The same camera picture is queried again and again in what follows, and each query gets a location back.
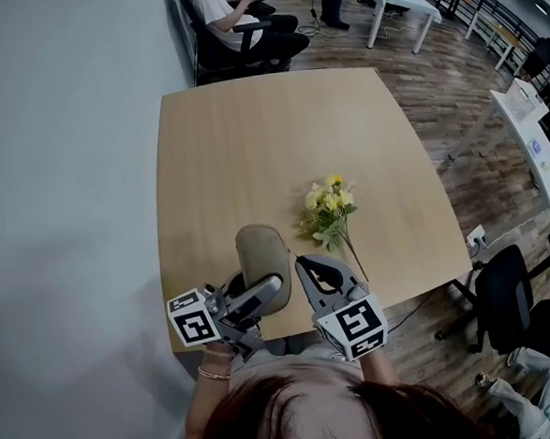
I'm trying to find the pink beaded bracelet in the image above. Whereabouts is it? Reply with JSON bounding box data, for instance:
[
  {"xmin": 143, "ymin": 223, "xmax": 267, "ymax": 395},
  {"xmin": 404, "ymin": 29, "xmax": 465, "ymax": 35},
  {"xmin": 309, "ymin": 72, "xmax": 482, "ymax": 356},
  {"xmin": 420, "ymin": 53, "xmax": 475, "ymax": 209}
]
[{"xmin": 203, "ymin": 346, "xmax": 237, "ymax": 361}]

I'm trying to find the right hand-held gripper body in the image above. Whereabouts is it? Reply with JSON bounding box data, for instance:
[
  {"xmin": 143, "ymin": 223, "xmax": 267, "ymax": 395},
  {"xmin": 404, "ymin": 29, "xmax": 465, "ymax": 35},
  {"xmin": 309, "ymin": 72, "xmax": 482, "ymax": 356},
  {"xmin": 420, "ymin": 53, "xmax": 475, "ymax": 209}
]
[{"xmin": 312, "ymin": 279, "xmax": 390, "ymax": 365}]

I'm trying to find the white power strip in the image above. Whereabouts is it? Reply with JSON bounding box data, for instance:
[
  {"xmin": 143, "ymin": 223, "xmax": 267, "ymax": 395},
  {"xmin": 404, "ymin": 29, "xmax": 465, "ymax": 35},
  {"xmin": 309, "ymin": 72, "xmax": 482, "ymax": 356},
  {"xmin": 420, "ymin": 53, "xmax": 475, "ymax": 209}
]
[{"xmin": 465, "ymin": 225, "xmax": 489, "ymax": 249}]

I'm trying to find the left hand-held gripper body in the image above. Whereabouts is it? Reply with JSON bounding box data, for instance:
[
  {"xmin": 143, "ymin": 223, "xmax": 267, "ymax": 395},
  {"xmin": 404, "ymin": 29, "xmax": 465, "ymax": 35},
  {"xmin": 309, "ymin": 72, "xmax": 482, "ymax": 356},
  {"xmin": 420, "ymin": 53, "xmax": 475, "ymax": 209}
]
[{"xmin": 165, "ymin": 279, "xmax": 267, "ymax": 369}]

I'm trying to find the white power cable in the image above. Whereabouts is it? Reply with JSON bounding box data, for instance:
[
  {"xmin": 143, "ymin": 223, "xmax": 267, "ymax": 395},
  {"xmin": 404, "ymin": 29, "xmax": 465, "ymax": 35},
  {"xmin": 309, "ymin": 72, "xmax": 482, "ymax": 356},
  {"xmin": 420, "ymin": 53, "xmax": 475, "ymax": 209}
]
[{"xmin": 483, "ymin": 219, "xmax": 550, "ymax": 249}]

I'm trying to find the yellow artificial flower bouquet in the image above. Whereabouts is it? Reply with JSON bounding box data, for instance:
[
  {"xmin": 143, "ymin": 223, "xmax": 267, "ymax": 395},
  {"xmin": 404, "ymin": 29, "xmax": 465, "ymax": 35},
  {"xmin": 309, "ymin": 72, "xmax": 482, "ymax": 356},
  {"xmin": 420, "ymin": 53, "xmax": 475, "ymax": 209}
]
[{"xmin": 295, "ymin": 172, "xmax": 370, "ymax": 287}]

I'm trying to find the black metal railing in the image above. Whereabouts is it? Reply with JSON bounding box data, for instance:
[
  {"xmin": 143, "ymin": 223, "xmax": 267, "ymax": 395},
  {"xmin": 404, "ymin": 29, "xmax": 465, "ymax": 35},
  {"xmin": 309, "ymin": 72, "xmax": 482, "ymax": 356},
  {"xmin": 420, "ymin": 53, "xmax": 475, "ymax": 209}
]
[{"xmin": 447, "ymin": 0, "xmax": 546, "ymax": 69}]

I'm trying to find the person's light pink shirt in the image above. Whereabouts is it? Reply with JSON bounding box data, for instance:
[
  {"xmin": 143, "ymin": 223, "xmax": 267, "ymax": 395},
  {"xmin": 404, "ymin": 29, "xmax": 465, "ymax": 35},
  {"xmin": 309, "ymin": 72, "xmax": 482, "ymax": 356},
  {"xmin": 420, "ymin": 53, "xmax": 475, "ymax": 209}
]
[{"xmin": 136, "ymin": 341, "xmax": 370, "ymax": 439}]

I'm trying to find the person's right forearm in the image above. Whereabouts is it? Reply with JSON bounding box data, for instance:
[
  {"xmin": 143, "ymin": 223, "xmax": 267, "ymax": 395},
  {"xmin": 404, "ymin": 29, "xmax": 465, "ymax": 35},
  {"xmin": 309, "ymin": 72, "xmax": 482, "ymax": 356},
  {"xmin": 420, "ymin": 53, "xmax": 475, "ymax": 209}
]
[{"xmin": 357, "ymin": 345, "xmax": 401, "ymax": 390}]

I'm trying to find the tangled floor cable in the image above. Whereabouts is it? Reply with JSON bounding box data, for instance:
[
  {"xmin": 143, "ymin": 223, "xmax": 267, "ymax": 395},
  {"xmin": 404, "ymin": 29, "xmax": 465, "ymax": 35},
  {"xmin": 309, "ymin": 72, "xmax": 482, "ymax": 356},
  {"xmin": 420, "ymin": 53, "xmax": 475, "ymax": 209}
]
[{"xmin": 294, "ymin": 0, "xmax": 325, "ymax": 37}]

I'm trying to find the gold bangle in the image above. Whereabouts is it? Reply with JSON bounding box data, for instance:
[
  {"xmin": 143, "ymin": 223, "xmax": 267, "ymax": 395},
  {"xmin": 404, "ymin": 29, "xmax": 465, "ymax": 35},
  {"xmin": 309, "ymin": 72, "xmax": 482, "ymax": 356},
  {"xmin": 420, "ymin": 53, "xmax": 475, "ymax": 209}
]
[{"xmin": 197, "ymin": 362, "xmax": 232, "ymax": 384}]

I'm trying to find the white desk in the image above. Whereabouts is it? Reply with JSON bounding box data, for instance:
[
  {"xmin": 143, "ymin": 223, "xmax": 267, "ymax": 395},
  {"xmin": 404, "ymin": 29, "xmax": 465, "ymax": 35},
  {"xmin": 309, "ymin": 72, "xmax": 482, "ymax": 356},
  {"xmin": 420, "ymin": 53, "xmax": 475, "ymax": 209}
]
[{"xmin": 443, "ymin": 75, "xmax": 550, "ymax": 221}]

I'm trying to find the black power cable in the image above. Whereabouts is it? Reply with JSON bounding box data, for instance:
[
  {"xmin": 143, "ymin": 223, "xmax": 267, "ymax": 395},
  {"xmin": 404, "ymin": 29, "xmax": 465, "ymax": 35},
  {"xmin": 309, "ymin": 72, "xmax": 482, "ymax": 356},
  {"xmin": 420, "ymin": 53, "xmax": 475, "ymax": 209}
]
[{"xmin": 381, "ymin": 251, "xmax": 482, "ymax": 334}]

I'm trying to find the white desk calendar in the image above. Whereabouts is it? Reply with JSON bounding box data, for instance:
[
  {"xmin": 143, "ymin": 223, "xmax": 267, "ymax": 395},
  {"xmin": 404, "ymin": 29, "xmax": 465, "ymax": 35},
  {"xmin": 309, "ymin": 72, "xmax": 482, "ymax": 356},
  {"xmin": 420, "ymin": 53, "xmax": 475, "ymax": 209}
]
[{"xmin": 504, "ymin": 76, "xmax": 550, "ymax": 126}]

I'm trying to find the person's left forearm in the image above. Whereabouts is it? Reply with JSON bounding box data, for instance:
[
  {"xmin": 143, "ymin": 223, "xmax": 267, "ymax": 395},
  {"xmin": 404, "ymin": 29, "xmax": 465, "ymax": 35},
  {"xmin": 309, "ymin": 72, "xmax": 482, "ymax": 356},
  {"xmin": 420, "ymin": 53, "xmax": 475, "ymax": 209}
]
[{"xmin": 178, "ymin": 341, "xmax": 243, "ymax": 439}]

